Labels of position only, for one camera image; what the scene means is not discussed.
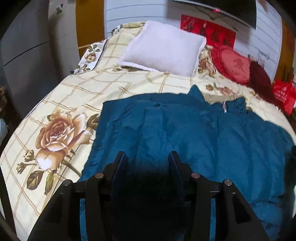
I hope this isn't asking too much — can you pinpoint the teal quilted down jacket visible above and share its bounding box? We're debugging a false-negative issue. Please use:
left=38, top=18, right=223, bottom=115
left=81, top=86, right=294, bottom=239

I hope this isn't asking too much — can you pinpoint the floral cream bedspread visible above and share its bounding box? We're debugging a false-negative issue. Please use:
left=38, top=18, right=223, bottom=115
left=1, top=22, right=295, bottom=240

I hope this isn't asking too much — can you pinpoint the red plastic shopping bag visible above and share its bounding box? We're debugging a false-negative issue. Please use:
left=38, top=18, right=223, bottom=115
left=272, top=79, right=295, bottom=115

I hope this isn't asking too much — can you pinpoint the dark red velvet cushion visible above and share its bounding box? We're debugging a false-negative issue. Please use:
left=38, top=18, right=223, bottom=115
left=249, top=61, right=275, bottom=103

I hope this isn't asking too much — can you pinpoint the grey refrigerator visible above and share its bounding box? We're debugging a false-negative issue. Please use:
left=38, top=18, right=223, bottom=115
left=1, top=1, right=59, bottom=118

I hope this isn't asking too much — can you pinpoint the red heart-shaped pillow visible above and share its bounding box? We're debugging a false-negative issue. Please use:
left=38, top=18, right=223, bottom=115
left=211, top=44, right=250, bottom=85

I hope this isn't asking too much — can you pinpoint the red calligraphy banner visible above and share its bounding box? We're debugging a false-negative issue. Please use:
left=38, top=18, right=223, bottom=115
left=180, top=15, right=236, bottom=48

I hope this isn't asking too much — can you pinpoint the white square pillow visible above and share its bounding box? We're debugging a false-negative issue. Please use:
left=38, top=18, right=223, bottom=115
left=118, top=21, right=207, bottom=77

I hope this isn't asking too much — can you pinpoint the black wall television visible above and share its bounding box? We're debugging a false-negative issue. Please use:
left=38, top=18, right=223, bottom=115
left=166, top=0, right=257, bottom=29

